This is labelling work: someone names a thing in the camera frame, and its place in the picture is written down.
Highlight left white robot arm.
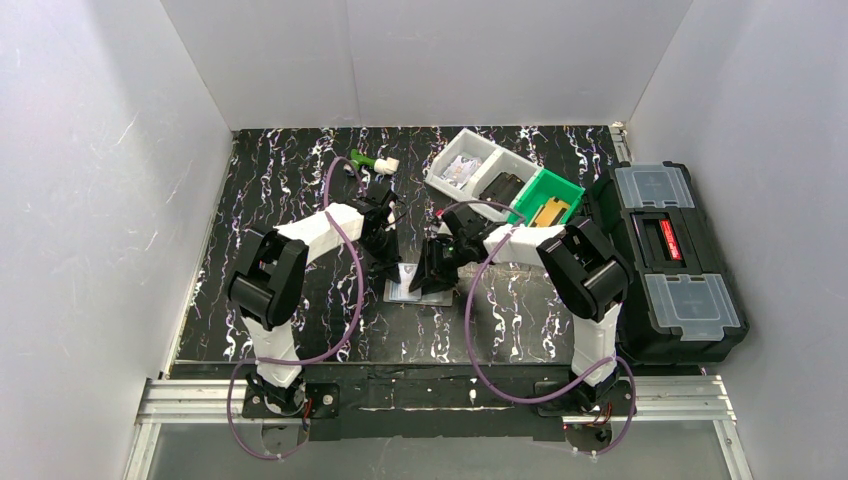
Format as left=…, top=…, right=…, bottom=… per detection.
left=226, top=183, right=401, bottom=389

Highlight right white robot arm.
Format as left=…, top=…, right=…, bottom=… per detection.
left=410, top=202, right=633, bottom=398

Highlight cards in white bin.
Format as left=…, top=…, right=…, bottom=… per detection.
left=440, top=155, right=483, bottom=189

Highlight green white pipe fitting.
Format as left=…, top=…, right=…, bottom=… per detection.
left=346, top=149, right=400, bottom=175

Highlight black item in bin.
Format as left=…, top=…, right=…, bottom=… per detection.
left=479, top=172, right=526, bottom=206

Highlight white two-compartment bin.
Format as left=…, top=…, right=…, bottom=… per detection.
left=425, top=128, right=543, bottom=201

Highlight green plastic bin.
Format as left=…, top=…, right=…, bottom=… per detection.
left=510, top=169, right=585, bottom=226

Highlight yellow item in green bin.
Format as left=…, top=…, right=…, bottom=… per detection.
left=530, top=198, right=571, bottom=228

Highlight black tool box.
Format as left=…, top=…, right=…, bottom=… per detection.
left=588, top=161, right=750, bottom=365

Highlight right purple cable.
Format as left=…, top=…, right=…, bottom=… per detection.
left=437, top=199, right=639, bottom=457

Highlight purple cable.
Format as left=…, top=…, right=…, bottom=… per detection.
left=226, top=156, right=367, bottom=462
left=437, top=199, right=639, bottom=457

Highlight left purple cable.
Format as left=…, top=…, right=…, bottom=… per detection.
left=226, top=156, right=367, bottom=462

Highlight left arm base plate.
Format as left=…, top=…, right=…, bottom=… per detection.
left=241, top=381, right=341, bottom=419

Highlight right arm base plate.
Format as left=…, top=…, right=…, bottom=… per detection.
left=531, top=379, right=635, bottom=423

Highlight aluminium frame rail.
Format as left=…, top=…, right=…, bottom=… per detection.
left=124, top=371, right=752, bottom=479

